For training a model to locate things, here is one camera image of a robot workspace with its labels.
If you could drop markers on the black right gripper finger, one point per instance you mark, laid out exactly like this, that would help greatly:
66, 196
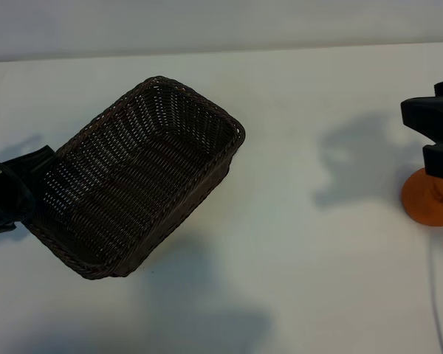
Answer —
432, 114
441, 160

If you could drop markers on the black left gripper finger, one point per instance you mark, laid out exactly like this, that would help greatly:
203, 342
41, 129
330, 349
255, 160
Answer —
35, 164

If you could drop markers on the dark brown woven basket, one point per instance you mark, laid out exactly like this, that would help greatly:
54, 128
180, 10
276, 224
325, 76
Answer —
133, 177

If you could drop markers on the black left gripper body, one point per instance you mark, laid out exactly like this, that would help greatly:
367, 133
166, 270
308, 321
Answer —
5, 199

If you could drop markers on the orange mandarin fruit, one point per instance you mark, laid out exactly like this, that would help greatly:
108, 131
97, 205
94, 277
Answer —
417, 201

